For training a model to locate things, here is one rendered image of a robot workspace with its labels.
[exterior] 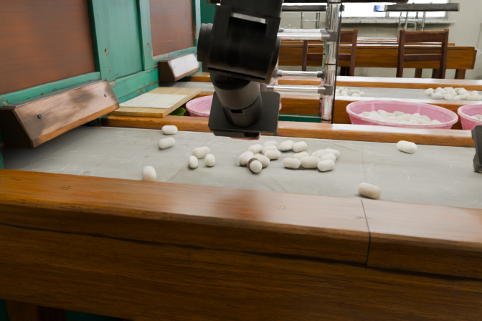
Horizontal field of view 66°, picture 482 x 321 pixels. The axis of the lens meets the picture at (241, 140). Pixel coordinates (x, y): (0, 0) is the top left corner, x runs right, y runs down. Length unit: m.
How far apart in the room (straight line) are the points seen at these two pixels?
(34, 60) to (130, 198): 0.39
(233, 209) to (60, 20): 0.58
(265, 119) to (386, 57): 2.97
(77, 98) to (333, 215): 0.57
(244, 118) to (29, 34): 0.47
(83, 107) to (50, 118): 0.10
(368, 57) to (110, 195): 3.06
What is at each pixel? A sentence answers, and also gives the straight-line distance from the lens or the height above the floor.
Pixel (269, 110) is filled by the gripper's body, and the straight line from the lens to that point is 0.54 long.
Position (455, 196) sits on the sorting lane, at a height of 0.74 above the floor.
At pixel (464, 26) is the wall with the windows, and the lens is 6.11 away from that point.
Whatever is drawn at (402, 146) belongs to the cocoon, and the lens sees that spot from 0.82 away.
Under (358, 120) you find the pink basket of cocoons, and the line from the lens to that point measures 0.98.
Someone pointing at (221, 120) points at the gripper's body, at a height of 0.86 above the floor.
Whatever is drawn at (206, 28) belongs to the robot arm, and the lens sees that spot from 0.41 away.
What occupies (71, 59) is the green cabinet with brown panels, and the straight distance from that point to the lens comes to 0.92.
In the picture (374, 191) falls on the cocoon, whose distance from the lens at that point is 0.59.
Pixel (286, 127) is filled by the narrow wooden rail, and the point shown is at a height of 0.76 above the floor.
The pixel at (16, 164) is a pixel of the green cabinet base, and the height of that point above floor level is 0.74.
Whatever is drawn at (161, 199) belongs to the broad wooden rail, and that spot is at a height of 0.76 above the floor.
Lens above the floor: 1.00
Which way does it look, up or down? 19 degrees down
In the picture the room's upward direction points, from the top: straight up
